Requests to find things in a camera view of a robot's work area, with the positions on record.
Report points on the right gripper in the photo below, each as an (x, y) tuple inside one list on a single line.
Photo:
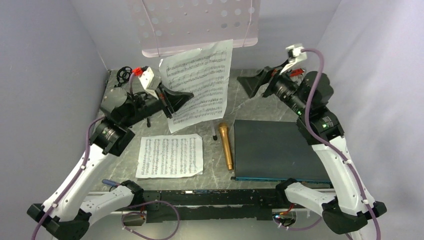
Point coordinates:
[(251, 84)]

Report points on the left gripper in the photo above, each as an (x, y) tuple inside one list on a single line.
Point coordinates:
[(174, 100)]

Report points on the sheet music page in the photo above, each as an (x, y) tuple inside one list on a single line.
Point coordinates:
[(205, 73), (170, 156)]

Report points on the lilac music stand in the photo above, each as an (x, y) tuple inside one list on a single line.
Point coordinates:
[(169, 27)]

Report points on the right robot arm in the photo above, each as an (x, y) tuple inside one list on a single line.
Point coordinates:
[(352, 206)]

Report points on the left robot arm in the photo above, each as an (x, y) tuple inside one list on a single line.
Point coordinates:
[(66, 214)]

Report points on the black microphone stand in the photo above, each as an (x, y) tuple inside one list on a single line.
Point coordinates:
[(124, 74)]

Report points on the gold microphone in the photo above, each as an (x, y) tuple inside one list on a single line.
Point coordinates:
[(225, 139)]

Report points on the dark blue flat box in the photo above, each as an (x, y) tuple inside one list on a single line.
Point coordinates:
[(270, 151)]

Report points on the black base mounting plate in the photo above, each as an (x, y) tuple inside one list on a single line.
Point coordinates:
[(190, 205)]

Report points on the blue pen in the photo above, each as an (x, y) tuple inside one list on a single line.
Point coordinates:
[(111, 183)]

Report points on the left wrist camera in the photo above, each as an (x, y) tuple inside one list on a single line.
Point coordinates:
[(150, 78)]

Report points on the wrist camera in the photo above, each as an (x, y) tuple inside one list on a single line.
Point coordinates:
[(295, 56), (150, 78)]

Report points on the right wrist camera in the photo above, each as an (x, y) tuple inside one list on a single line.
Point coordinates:
[(295, 56)]

